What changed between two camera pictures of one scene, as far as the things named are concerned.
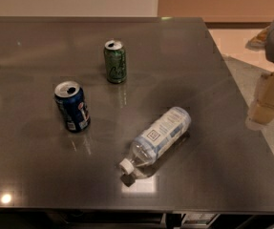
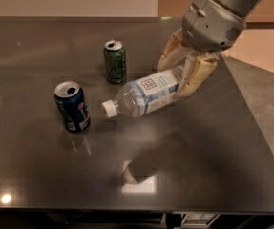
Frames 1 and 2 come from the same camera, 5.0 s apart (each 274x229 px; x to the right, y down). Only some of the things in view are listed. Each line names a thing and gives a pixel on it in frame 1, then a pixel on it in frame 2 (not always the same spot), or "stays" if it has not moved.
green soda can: x=115 y=59 stays
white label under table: x=198 y=218 stays
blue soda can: x=71 y=99 stays
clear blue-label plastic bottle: x=159 y=141 -> x=146 y=93
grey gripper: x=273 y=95 -> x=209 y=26
